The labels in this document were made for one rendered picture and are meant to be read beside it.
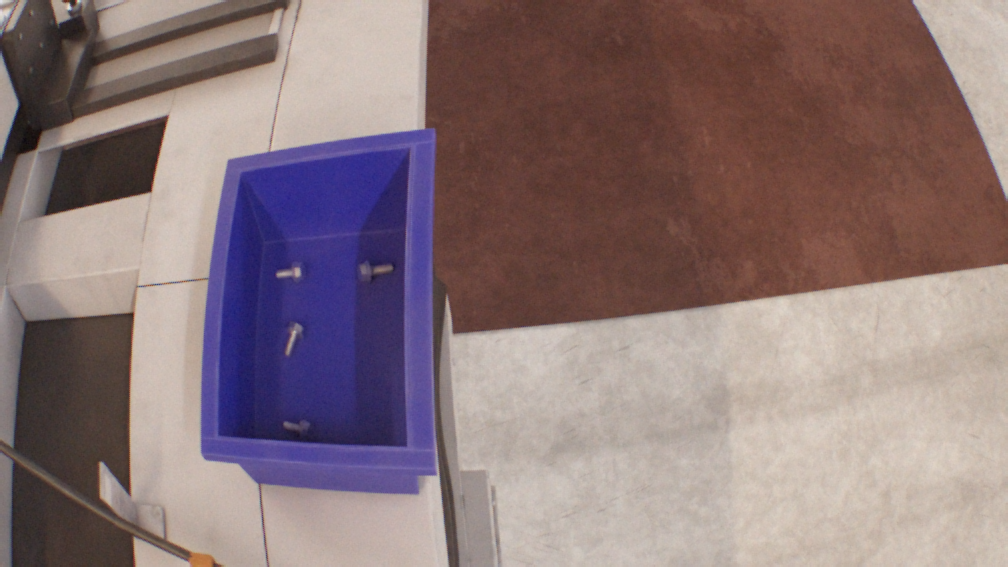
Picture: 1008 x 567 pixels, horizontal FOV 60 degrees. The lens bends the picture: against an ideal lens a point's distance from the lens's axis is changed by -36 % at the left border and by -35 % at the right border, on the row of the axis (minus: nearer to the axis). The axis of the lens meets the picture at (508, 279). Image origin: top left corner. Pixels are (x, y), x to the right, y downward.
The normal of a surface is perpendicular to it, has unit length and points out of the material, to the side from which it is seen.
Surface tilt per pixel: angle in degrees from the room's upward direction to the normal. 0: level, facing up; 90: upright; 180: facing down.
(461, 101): 0
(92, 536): 0
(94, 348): 0
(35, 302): 90
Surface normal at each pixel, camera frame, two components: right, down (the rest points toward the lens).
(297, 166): 0.03, 0.76
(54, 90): -0.06, -0.57
